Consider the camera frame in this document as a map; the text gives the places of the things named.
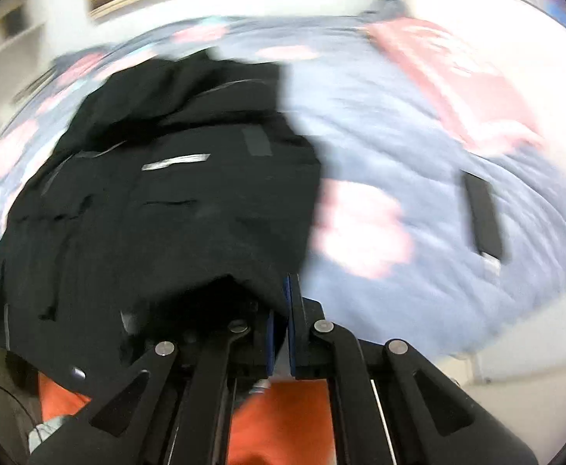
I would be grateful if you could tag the white bookshelf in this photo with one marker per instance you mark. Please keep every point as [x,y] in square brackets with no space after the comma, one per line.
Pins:
[7,43]

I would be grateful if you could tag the pink pillow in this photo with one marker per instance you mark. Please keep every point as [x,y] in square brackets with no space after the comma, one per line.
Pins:
[452,82]

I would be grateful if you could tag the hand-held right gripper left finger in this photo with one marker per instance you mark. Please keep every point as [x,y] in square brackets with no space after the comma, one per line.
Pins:
[271,344]

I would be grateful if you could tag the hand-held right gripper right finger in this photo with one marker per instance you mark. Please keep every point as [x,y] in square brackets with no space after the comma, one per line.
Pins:
[291,300]

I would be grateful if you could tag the grey pink floral blanket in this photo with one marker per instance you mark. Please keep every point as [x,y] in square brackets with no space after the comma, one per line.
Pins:
[409,193]

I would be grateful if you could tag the person's orange pants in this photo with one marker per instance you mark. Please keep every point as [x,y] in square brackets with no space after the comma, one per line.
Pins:
[283,426]

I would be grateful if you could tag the black hooded jacket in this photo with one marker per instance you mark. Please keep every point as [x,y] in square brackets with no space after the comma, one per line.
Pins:
[166,193]

